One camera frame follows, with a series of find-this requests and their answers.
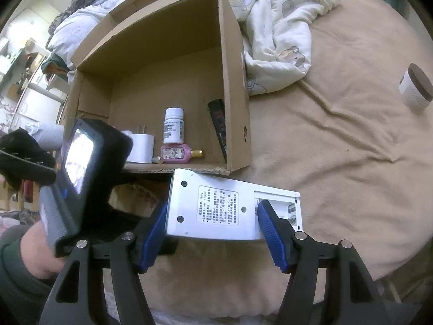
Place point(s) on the white cabinet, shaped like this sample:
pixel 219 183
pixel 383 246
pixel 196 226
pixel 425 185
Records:
pixel 37 105

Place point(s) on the pink perfume bottle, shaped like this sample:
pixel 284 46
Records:
pixel 174 152

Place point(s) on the white battery charger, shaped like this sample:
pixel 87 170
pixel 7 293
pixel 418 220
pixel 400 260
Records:
pixel 216 189

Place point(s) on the white jar with brown lid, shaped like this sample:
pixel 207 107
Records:
pixel 414 88

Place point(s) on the person's left forearm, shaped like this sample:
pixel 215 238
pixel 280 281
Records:
pixel 20 270

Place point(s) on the white pill bottle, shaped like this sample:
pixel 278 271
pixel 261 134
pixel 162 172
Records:
pixel 173 128

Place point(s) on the black fabric object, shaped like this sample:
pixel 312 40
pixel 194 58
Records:
pixel 20 162

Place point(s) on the brown cardboard box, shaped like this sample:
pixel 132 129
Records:
pixel 152 84

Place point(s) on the white printed blanket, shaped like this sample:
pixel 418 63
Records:
pixel 284 23

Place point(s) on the black lighter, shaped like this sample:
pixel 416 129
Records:
pixel 218 118

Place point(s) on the white charger adapter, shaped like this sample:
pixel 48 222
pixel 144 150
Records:
pixel 140 147

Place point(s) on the black and gold battery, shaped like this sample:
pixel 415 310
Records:
pixel 157 159

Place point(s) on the white and grey quilt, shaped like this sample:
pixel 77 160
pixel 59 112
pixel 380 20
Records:
pixel 67 27

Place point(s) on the beige bed sheet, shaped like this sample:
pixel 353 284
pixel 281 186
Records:
pixel 338 159

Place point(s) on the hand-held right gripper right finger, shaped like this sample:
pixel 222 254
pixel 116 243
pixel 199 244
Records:
pixel 270 233

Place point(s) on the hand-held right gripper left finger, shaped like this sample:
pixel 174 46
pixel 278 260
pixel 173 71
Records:
pixel 154 237

